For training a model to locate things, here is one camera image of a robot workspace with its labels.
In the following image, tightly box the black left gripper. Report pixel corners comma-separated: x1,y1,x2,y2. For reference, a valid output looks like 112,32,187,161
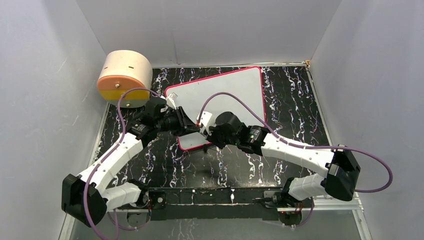
155,107,200,137

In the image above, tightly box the pink framed whiteboard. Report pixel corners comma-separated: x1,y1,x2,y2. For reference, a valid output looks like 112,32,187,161
164,65,267,152

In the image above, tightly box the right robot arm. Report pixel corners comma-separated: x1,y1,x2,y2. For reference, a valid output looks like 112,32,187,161
199,111,361,207

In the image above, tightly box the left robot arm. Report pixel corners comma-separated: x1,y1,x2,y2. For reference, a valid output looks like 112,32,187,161
61,97,200,227

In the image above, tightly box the beige cylindrical drawer box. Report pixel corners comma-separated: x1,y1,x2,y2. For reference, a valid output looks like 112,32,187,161
96,50,153,108

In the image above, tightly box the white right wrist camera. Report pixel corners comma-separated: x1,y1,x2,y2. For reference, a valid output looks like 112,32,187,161
196,111,214,138

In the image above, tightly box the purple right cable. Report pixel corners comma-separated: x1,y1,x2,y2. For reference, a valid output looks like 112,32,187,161
198,92,394,194

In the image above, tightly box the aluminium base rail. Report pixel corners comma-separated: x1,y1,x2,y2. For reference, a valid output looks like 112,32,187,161
59,187,372,240

